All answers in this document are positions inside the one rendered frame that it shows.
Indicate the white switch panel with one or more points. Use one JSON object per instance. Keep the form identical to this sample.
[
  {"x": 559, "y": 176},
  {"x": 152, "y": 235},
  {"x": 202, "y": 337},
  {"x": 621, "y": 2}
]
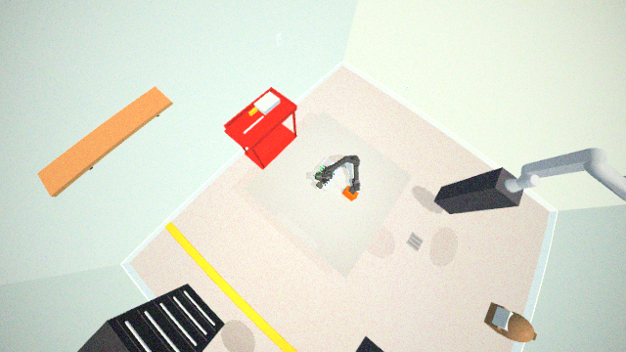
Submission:
[{"x": 326, "y": 162}]

